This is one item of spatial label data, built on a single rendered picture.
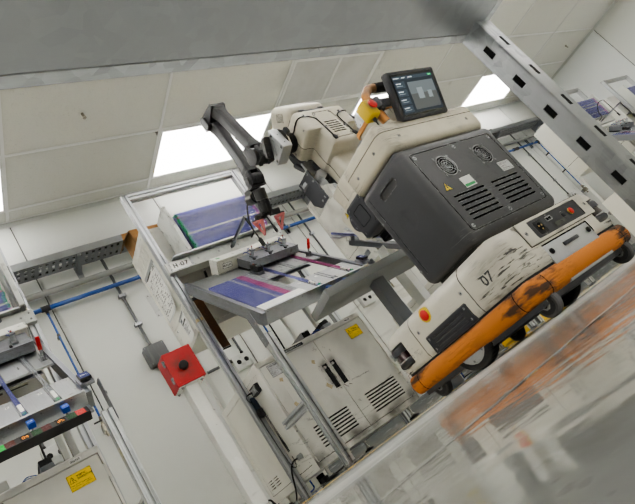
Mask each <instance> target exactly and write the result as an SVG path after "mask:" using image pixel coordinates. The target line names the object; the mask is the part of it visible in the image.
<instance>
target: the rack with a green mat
mask: <svg viewBox="0 0 635 504"><path fill-rule="evenodd" d="M502 1H503V0H0V90H6V89H16V88H26V87H35V86H45V85H55V84H65V83H74V82H84V81H94V80H104V79H113V78H123V77H133V76H143V75H152V74H162V73H172V72H182V71H191V70H201V69H211V68H221V67H230V66H240V65H250V64H260V63H269V62H279V61H289V60H299V59H308V58H318V57H328V56H338V55H347V54H357V53H367V52H377V51H386V50H396V49H406V48H416V47H425V46H435V45H445V44H455V43H463V44H464V45H465V46H466V47H467V48H468V49H469V50H470V51H471V52H472V53H473V54H474V55H475V56H476V57H477V58H478V59H479V60H480V61H481V62H482V63H483V64H484V65H485V66H486V67H487V68H488V69H489V70H490V71H492V72H493V73H494V74H495V75H496V76H497V77H498V78H499V79H500V80H501V81H502V82H503V83H504V84H505V85H506V86H507V87H508V88H509V89H510V90H511V91H512V92H513V93H514V94H515V95H516V96H517V97H518V98H519V99H520V100H521V101H522V102H523V103H524V104H525V105H526V106H527V107H528V108H529V109H530V110H531V111H532V112H533V113H534V114H535V115H536V116H537V117H538V118H539V119H541V120H542V121H543V122H544V123H545V124H546V125H547V126H548V127H549V128H550V129H551V130H552V131H553V132H554V133H555V134H556V135H557V136H558V137H559V138H560V139H561V140H562V141H563V142H564V143H565V144H566V145H567V146H568V147H569V148H570V149H571V150H572V151H573V152H574V153H575V154H576V155H577V156H578V157H579V158H580V159H581V160H582V161H583V162H584V163H585V164H586V165H587V166H588V167H589V168H591V169H592V170H593V171H594V172H595V173H596V174H597V175H598V176H599V177H600V178H601V179H602V180H603V181H604V182H605V183H606V184H607V185H608V186H609V187H610V188H611V189H612V190H613V191H614V192H615V193H616V194H617V195H618V196H619V197H620V198H621V199H622V200H623V201H624V202H625V203H626V204H627V205H628V206H629V207H630V208H631V209H632V210H633V211H634V212H635V157H634V156H633V155H632V154H631V153H630V152H629V151H628V150H627V149H626V148H625V147H624V146H623V145H622V144H621V143H619V142H618V141H617V140H616V139H615V138H614V137H613V136H612V135H611V134H610V133H609V132H608V131H607V130H606V129H605V128H603V127H602V126H601V125H600V124H599V123H598V122H597V121H596V120H595V119H594V118H593V117H592V116H591V115H590V114H588V113H587V112H586V111H585V110H584V109H583V108H582V107H581V106H580V105H579V104H578V103H577V102H576V101H575V100H574V99H572V98H571V97H570V96H569V95H568V94H567V93H566V92H565V91H564V90H563V89H562V88H561V87H560V86H559V85H558V84H556V83H555V82H554V81H553V80H552V79H551V78H550V77H549V76H548V75H547V74H546V73H545V72H544V71H543V70H542V69H540V68H539V67H538V66H537V65H536V64H535V63H534V62H533V61H532V60H531V59H530V58H529V57H528V56H527V55H525V54H524V53H523V52H522V51H521V50H520V49H519V48H518V47H517V46H516V45H515V44H514V43H513V42H512V41H511V40H509V39H508V38H507V37H506V36H505V35H504V34H503V33H502V32H501V31H500V30H499V29H498V28H497V27H496V26H495V25H493V24H492V23H491V22H490V21H489V20H490V19H491V17H492V16H493V14H494V13H495V11H496V10H497V8H498V7H499V5H500V4H501V2H502Z"/></svg>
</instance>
